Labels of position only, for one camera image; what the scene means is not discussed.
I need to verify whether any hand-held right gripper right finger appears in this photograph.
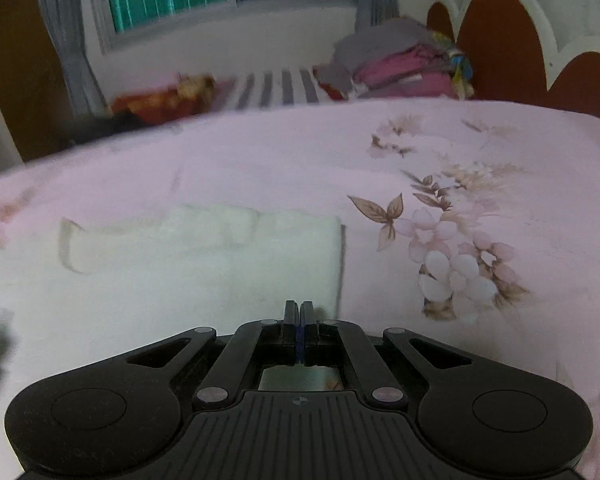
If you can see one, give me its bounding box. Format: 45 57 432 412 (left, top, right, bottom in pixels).
300 300 475 408

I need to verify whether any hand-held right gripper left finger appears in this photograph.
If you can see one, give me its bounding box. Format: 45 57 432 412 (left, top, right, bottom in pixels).
125 300 300 409

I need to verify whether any white cloth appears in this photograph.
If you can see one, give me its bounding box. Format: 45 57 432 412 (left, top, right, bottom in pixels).
57 203 348 314

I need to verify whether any pink floral bedsheet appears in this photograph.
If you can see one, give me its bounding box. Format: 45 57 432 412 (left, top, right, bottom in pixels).
0 99 600 480

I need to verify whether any grey striped cloth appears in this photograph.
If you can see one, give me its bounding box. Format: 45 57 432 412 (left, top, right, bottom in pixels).
219 67 332 111

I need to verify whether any brown wooden wardrobe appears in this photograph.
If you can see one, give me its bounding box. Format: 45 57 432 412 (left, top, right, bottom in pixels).
0 0 77 163

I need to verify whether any red orange cloth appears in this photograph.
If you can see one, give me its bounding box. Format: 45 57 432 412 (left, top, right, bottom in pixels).
109 73 219 122

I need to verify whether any pink folded garment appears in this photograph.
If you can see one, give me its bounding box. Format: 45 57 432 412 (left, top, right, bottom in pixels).
351 44 463 100

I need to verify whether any grey folded garment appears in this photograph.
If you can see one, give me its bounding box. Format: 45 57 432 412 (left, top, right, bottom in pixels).
334 18 433 72

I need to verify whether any multicolour cloth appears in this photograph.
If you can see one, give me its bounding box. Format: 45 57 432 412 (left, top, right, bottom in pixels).
430 30 477 100

